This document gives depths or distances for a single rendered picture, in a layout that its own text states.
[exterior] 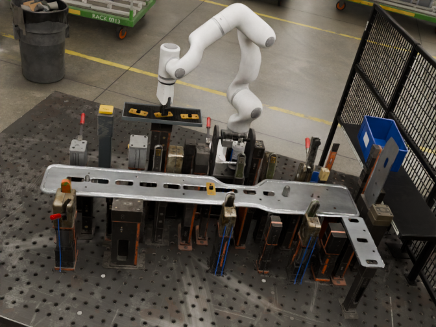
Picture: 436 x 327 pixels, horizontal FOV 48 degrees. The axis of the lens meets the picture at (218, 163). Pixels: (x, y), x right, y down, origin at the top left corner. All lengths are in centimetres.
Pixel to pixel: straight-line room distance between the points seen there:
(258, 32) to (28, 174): 135
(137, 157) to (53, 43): 277
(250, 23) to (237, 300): 120
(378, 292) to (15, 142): 203
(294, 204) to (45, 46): 321
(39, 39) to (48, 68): 30
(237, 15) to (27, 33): 290
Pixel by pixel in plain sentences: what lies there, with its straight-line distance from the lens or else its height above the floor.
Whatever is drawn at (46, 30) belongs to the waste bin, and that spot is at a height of 56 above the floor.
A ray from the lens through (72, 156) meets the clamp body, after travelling 223.
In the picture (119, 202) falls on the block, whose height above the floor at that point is 103.
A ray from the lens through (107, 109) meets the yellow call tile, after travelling 230.
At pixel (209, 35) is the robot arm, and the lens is 217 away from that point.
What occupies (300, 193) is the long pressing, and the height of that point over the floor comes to 100.
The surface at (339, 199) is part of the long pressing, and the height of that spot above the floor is 100.
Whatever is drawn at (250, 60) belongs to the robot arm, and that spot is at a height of 141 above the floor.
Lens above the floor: 233
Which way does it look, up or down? 35 degrees down
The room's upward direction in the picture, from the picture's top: 11 degrees clockwise
